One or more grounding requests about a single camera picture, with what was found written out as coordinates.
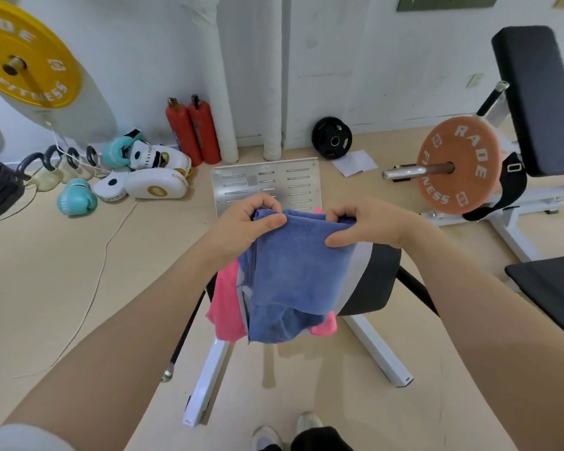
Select person's right forearm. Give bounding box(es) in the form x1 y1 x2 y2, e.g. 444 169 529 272
399 218 564 451

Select small white focus mitt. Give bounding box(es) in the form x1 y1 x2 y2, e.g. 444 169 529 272
92 171 130 202

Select black round bench pad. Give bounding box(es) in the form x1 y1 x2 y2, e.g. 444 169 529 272
337 243 403 318

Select yellow weight plate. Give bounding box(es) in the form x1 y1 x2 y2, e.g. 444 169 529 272
0 0 83 110

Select person's shoe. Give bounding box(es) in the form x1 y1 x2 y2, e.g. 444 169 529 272
295 411 324 436
251 424 284 451

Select person's white sleeve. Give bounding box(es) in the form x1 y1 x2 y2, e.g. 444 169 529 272
0 423 77 451

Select long white cable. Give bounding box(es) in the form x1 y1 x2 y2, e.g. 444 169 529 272
8 118 141 380

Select orange weight plate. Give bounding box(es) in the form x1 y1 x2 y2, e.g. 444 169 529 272
416 116 504 216

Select white machine frame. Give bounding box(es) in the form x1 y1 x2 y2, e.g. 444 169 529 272
420 81 564 264

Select black machine seat pad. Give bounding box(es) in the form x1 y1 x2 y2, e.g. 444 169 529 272
505 253 564 346

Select chrome barbell sleeve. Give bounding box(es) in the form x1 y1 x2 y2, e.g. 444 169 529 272
382 162 456 182

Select dark wall plaque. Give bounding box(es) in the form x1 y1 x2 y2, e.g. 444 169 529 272
397 0 500 13

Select pink towel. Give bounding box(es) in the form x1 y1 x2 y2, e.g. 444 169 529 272
205 208 338 343

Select black strap with buckle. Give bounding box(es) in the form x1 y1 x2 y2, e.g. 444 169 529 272
462 152 528 222

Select person's right hand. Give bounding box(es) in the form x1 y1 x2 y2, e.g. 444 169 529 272
325 197 425 252

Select person's left hand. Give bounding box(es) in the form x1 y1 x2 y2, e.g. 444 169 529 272
211 193 288 274

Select small black weight plate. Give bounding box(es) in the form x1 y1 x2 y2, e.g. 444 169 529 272
311 117 353 160

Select white bench frame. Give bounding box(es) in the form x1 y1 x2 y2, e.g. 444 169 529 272
183 314 414 428

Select red fire extinguisher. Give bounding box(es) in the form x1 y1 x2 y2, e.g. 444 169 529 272
165 97 204 168
187 95 222 166

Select person's left shoe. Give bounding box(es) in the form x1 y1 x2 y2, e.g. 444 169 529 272
251 424 284 451

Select white black striped focus mitt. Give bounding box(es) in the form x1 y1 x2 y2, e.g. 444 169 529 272
130 139 194 178

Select blue towel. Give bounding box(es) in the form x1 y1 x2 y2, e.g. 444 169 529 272
238 209 358 345

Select black coiled rope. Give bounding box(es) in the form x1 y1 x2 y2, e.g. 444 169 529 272
0 152 33 224

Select white oval focus mitt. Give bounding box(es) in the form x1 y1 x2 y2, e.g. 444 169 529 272
124 168 189 200

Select person's left forearm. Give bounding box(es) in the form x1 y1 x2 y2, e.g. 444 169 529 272
0 239 231 451

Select black machine back pad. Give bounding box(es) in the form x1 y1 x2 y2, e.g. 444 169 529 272
491 25 564 178

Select person's black trousers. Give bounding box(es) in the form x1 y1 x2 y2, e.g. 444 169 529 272
262 426 354 451

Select perforated metal plate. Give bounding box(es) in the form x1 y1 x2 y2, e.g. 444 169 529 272
211 158 323 219

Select person's right shoe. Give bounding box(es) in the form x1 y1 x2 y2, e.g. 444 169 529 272
295 411 324 436

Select white wrapped pipe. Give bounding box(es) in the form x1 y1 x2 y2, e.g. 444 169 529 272
181 0 240 165
262 0 283 161

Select black bar with metal tip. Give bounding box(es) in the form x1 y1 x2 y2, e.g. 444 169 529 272
161 276 218 384

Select white paper sheet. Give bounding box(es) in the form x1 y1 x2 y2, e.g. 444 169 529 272
332 150 379 178

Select cream kettlebell with black handle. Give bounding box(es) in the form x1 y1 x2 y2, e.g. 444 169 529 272
17 152 63 192
86 145 112 179
44 145 81 184
66 147 96 182

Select teal boxing glove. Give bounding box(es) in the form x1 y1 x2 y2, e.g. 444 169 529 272
57 179 98 218
102 130 144 170

